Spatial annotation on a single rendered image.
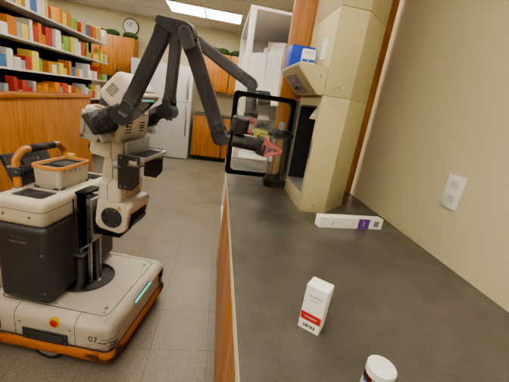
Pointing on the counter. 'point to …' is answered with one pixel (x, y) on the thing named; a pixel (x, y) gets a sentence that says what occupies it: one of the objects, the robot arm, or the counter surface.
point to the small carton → (308, 56)
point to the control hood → (308, 77)
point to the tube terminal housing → (338, 104)
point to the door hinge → (293, 134)
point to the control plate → (296, 83)
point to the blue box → (294, 54)
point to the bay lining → (301, 142)
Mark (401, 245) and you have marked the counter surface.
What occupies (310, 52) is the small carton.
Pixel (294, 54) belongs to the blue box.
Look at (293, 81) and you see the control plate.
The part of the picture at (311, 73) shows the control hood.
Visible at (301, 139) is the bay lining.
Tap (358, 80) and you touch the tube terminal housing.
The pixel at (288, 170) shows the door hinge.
